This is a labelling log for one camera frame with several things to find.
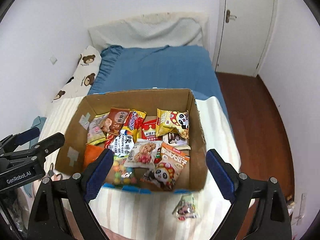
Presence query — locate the brown cookie packet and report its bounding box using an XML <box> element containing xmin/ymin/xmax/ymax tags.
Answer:
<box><xmin>100</xmin><ymin>107</ymin><xmax>130</xmax><ymax>136</ymax></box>

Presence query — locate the blue bed sheet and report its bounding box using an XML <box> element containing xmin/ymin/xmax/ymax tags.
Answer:
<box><xmin>89</xmin><ymin>46</ymin><xmax>228</xmax><ymax>114</ymax></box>

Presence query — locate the bear print long pillow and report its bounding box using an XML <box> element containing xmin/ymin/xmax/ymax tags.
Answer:
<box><xmin>53</xmin><ymin>46</ymin><xmax>101</xmax><ymax>101</ymax></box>

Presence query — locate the cranberry oat cookie packet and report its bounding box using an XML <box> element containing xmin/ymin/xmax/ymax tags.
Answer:
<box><xmin>124</xmin><ymin>140</ymin><xmax>162</xmax><ymax>169</ymax></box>

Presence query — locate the small clear snack packet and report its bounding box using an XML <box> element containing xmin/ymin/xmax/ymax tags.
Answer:
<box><xmin>172</xmin><ymin>194</ymin><xmax>200</xmax><ymax>221</ymax></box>

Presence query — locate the white door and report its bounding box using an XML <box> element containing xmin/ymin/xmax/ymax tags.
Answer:
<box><xmin>213</xmin><ymin>0</ymin><xmax>274</xmax><ymax>76</ymax></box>

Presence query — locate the milk carton cardboard box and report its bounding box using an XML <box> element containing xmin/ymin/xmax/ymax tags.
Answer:
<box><xmin>55</xmin><ymin>89</ymin><xmax>207</xmax><ymax>191</ymax></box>

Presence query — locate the chocolate wafer stick packet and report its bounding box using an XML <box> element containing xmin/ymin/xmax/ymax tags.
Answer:
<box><xmin>162</xmin><ymin>133</ymin><xmax>191</xmax><ymax>151</ymax></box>

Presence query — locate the yellow panda snack packet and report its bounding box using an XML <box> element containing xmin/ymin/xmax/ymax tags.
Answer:
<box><xmin>156</xmin><ymin>108</ymin><xmax>189</xmax><ymax>139</ymax></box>

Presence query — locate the wall socket plate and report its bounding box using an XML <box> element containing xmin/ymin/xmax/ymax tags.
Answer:
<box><xmin>294</xmin><ymin>193</ymin><xmax>307</xmax><ymax>225</ymax></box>

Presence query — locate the red crown snack packet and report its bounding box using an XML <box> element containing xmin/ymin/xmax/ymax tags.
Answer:
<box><xmin>139</xmin><ymin>119</ymin><xmax>162</xmax><ymax>141</ymax></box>

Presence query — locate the clear yellow-edged snack packet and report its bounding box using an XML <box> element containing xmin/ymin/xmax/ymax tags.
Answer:
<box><xmin>87</xmin><ymin>113</ymin><xmax>109</xmax><ymax>145</ymax></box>

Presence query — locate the metal door handle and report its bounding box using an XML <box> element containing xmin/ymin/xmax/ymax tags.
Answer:
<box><xmin>225</xmin><ymin>9</ymin><xmax>237</xmax><ymax>23</ymax></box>

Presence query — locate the colourful candy balls packet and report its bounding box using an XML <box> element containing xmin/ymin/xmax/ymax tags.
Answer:
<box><xmin>105</xmin><ymin>157</ymin><xmax>137</xmax><ymax>187</ymax></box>

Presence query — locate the orange crinkled snack packet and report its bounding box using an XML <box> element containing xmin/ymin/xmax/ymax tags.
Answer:
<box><xmin>82</xmin><ymin>145</ymin><xmax>104</xmax><ymax>171</ymax></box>

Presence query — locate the teal folded blanket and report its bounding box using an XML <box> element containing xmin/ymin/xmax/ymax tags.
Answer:
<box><xmin>29</xmin><ymin>116</ymin><xmax>47</xmax><ymax>148</ymax></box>

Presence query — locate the cat print striped blanket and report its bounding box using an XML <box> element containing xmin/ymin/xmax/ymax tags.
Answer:
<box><xmin>40</xmin><ymin>90</ymin><xmax>241</xmax><ymax>239</ymax></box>

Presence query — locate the white wall switch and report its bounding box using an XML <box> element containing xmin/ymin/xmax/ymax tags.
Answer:
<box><xmin>50</xmin><ymin>56</ymin><xmax>57</xmax><ymax>65</ymax></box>

